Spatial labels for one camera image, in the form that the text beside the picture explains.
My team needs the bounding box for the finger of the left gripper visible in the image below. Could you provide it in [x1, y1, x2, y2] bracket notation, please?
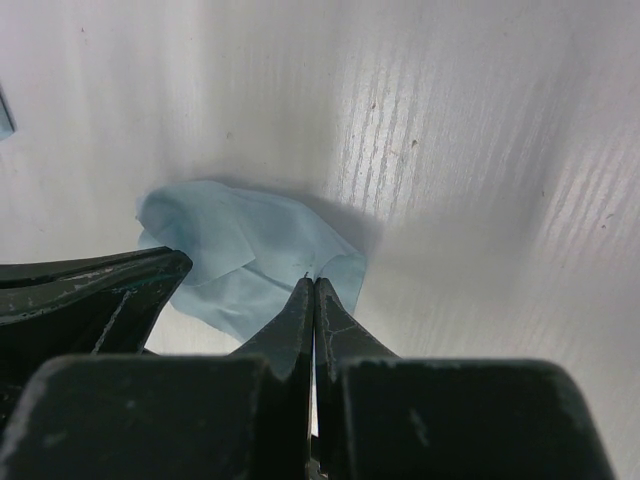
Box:
[1, 247, 193, 424]

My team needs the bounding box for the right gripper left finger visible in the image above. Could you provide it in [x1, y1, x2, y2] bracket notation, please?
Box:
[1, 278, 313, 479]

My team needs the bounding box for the light blue cloth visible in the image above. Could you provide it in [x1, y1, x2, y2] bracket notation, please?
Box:
[136, 180, 367, 343]
[0, 91, 16, 141]

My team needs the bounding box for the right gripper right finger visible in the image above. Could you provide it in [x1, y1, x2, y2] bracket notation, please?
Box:
[314, 278, 614, 479]

